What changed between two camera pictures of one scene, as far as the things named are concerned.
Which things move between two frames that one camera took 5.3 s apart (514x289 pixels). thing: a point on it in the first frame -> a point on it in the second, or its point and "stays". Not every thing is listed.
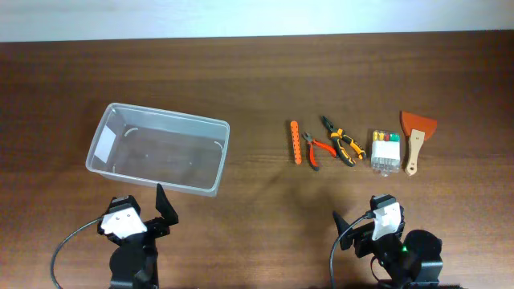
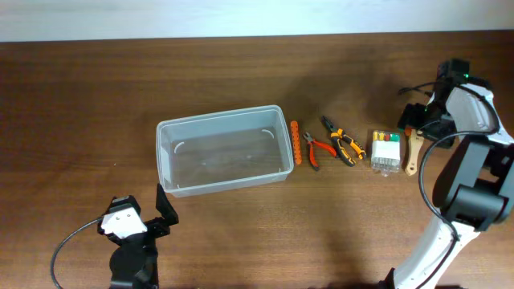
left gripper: (152, 228) stays
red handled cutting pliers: (312, 143) stays
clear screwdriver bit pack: (385, 151) stays
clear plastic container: (183, 152) -> (224, 151)
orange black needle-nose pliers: (336, 135) stays
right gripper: (362, 235) -> (420, 121)
